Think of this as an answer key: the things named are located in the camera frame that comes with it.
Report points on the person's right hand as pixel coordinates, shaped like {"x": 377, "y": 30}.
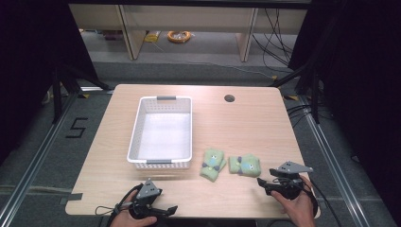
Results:
{"x": 298, "y": 208}

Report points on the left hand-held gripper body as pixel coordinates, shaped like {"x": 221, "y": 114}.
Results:
{"x": 147, "y": 193}

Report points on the green packet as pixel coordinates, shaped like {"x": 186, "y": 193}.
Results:
{"x": 246, "y": 165}
{"x": 212, "y": 165}

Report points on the yellow packet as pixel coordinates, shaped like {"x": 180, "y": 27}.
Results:
{"x": 153, "y": 37}

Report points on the person's left hand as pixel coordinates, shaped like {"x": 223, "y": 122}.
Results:
{"x": 126, "y": 217}

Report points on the black metal stand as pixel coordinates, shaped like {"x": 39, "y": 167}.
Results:
{"x": 310, "y": 85}
{"x": 58, "y": 94}

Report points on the grey tape strip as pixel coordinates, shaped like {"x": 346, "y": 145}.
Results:
{"x": 72, "y": 198}

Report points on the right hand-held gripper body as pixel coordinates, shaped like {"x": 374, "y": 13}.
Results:
{"x": 288, "y": 178}

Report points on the white plastic basket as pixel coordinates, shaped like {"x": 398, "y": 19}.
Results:
{"x": 164, "y": 135}

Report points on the black curtain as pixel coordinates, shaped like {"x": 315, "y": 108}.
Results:
{"x": 31, "y": 63}
{"x": 362, "y": 78}

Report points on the beige wooden shelf unit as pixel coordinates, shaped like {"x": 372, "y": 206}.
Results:
{"x": 189, "y": 19}

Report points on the metal floor rail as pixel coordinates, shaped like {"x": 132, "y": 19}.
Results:
{"x": 334, "y": 164}
{"x": 34, "y": 160}

